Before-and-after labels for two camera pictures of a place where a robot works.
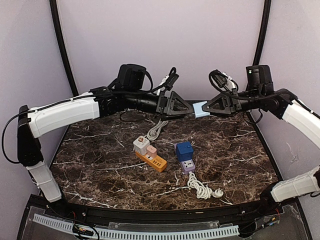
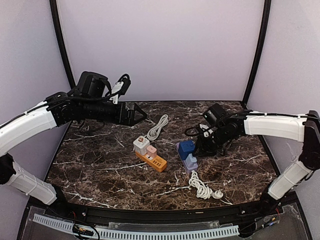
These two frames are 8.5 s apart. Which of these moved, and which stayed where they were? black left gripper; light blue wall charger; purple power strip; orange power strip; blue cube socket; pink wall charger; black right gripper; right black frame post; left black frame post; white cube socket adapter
Moved: black right gripper; blue cube socket; light blue wall charger; black left gripper; purple power strip
Stayed: orange power strip; left black frame post; pink wall charger; right black frame post; white cube socket adapter
